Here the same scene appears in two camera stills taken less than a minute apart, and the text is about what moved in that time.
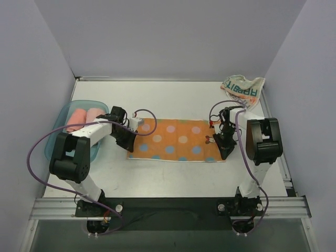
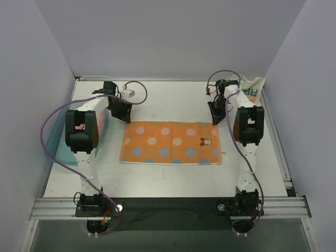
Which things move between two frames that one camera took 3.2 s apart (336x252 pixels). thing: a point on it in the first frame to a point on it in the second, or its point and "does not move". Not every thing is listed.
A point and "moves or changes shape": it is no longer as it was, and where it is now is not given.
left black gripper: (125, 136) to (119, 107)
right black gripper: (224, 140) to (216, 106)
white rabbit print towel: (241, 90) does not move
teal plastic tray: (61, 121) does not move
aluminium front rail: (273, 208) does not move
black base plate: (170, 213) does not move
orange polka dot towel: (176, 139) moves or changes shape
